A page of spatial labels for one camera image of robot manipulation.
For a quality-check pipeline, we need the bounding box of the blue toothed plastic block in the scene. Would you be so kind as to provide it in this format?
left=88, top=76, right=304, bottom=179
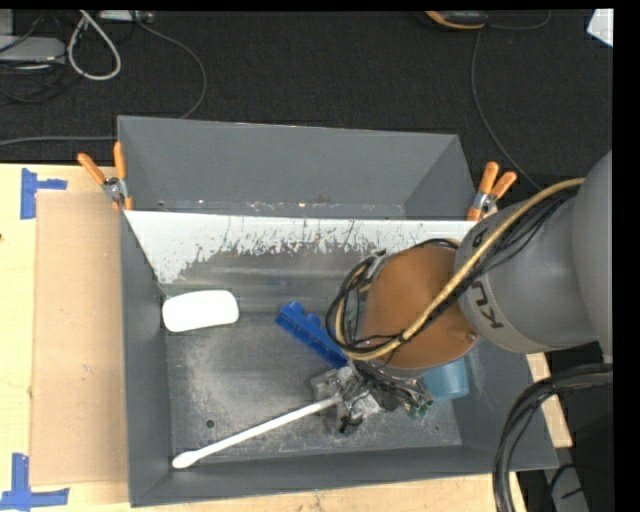
left=274, top=301, right=350, bottom=370

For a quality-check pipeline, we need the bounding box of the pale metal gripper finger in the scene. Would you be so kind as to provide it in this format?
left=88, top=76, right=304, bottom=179
left=323, top=401, right=374, bottom=435
left=310, top=368, right=352, bottom=399

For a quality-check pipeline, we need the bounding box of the grey metal bin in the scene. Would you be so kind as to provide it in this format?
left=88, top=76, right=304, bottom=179
left=116, top=114, right=560, bottom=509

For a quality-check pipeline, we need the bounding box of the white oval soap bar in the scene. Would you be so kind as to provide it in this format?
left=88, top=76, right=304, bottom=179
left=161, top=289, right=240, bottom=333

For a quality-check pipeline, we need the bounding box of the long white plastic spoon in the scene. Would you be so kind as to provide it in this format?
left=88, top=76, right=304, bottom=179
left=171, top=394, right=346, bottom=470

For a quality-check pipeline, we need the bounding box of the brown cardboard board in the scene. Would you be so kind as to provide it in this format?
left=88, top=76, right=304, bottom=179
left=28, top=189, right=130, bottom=487

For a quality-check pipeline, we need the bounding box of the light blue cup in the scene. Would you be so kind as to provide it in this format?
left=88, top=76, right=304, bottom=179
left=421, top=357, right=471, bottom=404

